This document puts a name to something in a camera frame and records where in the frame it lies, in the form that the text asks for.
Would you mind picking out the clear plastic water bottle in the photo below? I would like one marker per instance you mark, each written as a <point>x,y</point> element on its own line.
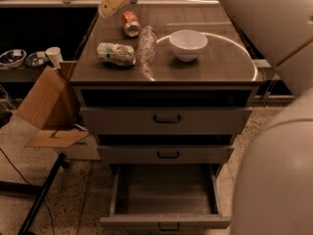
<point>147,45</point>

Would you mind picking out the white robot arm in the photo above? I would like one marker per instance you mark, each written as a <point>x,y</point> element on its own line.
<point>273,194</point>

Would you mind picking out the grey drawer cabinet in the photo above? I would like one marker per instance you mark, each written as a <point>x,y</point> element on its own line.
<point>223,76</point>

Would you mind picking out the top grey drawer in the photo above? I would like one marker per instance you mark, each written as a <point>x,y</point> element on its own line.
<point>165,121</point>

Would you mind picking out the bottom grey drawer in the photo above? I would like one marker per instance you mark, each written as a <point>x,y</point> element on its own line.
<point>165,197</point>

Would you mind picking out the red soda can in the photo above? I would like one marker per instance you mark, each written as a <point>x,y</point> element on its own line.
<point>130,24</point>

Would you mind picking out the green white crushed can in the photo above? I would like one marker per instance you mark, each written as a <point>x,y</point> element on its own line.
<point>117,54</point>

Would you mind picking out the white paper cup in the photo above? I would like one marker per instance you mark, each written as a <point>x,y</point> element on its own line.
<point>55,56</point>

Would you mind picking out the blue white bowl right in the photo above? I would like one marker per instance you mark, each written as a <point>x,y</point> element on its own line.
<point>37,60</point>

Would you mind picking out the blue white bowl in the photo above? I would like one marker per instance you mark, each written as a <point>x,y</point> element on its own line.
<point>12,59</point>
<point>37,60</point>

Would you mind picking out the blue white bowl left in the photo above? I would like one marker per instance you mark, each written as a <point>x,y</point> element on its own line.
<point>12,59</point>

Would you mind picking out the brown cardboard box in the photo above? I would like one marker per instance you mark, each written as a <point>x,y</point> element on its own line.
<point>51,107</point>

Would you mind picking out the black stand leg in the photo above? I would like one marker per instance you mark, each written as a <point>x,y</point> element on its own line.
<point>39,191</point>

